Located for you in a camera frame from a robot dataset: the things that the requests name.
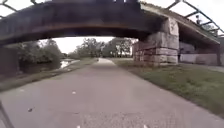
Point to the pale low wall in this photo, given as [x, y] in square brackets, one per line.
[200, 58]

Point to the grey concrete path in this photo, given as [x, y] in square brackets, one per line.
[103, 93]

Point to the group of trees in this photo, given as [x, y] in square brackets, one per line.
[106, 47]

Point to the grass strip beside water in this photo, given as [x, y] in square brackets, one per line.
[43, 75]

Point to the dark bridge with stone pier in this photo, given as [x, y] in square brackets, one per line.
[83, 18]

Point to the water channel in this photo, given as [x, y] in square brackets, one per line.
[50, 65]

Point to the grass verge with bare patches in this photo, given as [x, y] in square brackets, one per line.
[186, 80]

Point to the bushes beside water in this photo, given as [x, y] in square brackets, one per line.
[36, 52]

